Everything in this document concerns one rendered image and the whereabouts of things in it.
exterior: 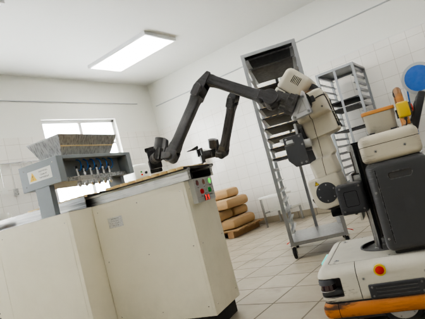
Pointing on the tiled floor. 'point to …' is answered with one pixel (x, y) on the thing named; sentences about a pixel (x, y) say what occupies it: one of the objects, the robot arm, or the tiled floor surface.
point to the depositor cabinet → (54, 269)
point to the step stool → (277, 208)
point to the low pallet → (243, 229)
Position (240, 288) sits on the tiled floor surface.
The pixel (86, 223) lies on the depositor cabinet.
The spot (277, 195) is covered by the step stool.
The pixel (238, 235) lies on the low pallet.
